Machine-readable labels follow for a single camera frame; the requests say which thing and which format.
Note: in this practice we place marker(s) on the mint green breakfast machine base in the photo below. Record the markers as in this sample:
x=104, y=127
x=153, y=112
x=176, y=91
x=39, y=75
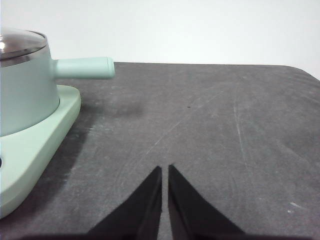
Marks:
x=37, y=155

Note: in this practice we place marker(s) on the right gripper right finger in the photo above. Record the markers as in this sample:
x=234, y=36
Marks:
x=190, y=215

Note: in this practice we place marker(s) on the glass lid with green knob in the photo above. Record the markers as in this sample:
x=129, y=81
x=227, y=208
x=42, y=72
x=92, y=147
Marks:
x=20, y=45

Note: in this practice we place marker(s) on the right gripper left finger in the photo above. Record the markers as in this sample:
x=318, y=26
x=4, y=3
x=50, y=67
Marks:
x=140, y=215

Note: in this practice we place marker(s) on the mint green steamer pot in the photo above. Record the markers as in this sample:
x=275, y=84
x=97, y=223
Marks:
x=27, y=95

